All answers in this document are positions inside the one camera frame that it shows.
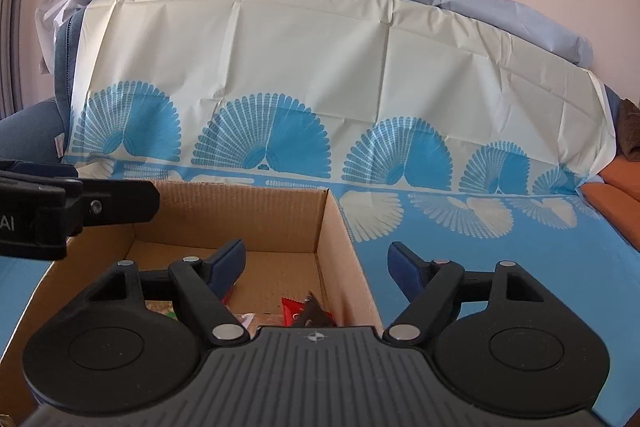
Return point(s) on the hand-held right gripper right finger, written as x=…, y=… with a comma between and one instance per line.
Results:
x=405, y=267

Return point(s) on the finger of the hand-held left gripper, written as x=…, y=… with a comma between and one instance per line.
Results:
x=45, y=169
x=125, y=204

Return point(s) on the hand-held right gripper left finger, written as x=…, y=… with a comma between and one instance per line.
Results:
x=227, y=264

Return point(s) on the cardboard box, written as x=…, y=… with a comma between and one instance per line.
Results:
x=280, y=217

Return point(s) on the black snack packet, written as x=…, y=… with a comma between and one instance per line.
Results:
x=320, y=314

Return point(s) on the clear packet of white snack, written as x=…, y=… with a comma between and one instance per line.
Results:
x=245, y=321

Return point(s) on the grey curtain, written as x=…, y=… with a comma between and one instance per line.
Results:
x=12, y=32

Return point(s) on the orange seat cushion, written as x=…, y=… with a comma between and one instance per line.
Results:
x=610, y=212
x=625, y=177

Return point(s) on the blue cream fan-print cover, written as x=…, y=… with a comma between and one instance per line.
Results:
x=300, y=57

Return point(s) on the brown cloth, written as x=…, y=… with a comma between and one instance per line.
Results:
x=630, y=127

